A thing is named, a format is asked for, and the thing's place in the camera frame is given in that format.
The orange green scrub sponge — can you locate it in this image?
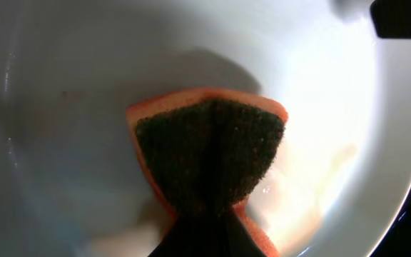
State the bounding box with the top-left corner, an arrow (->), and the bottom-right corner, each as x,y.
126,88 -> 288,256

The light blue plate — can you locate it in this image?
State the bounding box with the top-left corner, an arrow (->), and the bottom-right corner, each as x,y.
0,1 -> 411,256

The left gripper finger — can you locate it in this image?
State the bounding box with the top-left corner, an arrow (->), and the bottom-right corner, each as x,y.
148,211 -> 265,257

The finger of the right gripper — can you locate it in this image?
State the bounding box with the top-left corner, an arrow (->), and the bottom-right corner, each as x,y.
370,0 -> 411,39

